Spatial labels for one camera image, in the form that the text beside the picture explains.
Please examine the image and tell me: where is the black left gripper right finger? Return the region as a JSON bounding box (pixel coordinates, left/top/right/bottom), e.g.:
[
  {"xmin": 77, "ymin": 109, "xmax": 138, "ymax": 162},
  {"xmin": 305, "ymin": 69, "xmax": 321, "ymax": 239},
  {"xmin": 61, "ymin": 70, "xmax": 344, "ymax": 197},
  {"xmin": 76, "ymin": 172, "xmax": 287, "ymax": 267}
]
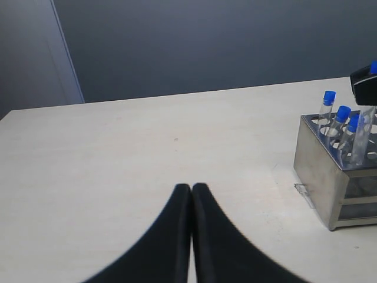
[{"xmin": 350, "ymin": 64, "xmax": 377, "ymax": 106}]

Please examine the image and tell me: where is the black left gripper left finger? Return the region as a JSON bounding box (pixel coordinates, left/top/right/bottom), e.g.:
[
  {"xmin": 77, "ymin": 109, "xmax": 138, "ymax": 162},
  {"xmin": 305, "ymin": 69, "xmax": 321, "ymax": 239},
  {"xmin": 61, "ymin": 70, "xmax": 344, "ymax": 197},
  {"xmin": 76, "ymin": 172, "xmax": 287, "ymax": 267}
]
[{"xmin": 86, "ymin": 183, "xmax": 192, "ymax": 282}]

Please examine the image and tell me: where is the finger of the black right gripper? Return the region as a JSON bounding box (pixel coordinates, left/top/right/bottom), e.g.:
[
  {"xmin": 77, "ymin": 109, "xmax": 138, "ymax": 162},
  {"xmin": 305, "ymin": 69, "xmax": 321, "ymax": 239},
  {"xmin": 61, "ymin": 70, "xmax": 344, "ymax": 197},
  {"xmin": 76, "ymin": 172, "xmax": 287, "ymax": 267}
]
[{"xmin": 192, "ymin": 183, "xmax": 305, "ymax": 282}]

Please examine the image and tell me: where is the blue capped tube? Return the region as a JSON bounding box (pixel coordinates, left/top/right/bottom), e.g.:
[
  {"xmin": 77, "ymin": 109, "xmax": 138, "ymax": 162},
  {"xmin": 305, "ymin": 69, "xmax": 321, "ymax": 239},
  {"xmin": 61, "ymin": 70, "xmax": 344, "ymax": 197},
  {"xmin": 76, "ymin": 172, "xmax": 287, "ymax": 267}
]
[
  {"xmin": 349, "ymin": 60, "xmax": 377, "ymax": 167},
  {"xmin": 326, "ymin": 106, "xmax": 351, "ymax": 137},
  {"xmin": 335, "ymin": 113, "xmax": 361, "ymax": 166},
  {"xmin": 318, "ymin": 90, "xmax": 336, "ymax": 125}
]

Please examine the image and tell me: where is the stainless steel test tube rack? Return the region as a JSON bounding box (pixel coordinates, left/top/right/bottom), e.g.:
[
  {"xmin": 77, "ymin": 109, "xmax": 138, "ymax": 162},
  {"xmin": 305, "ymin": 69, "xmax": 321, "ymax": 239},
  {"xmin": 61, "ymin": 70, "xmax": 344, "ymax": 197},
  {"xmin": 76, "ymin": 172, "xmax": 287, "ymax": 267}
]
[{"xmin": 293, "ymin": 114, "xmax": 376, "ymax": 231}]

